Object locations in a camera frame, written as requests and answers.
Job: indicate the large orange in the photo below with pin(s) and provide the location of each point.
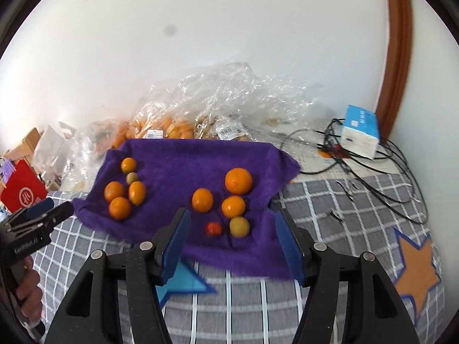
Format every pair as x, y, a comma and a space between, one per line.
238, 180

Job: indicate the small red tomato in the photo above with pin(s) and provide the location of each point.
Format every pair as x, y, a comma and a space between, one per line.
214, 228

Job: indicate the clear plastic bag of oranges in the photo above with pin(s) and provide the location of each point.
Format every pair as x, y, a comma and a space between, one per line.
222, 96

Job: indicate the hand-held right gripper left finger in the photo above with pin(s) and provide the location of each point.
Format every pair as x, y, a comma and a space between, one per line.
175, 249

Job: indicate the white bag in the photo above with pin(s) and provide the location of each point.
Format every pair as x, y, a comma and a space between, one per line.
52, 147

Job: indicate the red cardboard box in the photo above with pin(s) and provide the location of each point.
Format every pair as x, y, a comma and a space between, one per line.
21, 190

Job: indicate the purple towel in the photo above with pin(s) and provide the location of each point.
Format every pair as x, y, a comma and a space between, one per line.
172, 165

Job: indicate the small yellow-green fruit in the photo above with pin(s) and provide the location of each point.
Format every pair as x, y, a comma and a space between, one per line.
132, 177

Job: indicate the grey checked blanket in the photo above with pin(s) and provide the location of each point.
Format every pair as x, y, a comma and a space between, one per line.
358, 222

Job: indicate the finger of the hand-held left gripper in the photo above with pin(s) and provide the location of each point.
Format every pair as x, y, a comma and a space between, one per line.
34, 209
59, 213

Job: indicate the small orange mandarin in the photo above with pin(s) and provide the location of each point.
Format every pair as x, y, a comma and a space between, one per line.
114, 191
128, 165

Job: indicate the blue white charger box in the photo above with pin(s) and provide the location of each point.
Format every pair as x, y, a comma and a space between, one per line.
360, 132

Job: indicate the person's left hand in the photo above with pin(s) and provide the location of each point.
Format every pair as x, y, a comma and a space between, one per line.
30, 294

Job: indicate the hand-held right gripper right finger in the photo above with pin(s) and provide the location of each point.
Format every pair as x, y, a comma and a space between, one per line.
288, 249

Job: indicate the brown wooden door frame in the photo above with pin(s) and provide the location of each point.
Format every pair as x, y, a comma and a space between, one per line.
396, 50

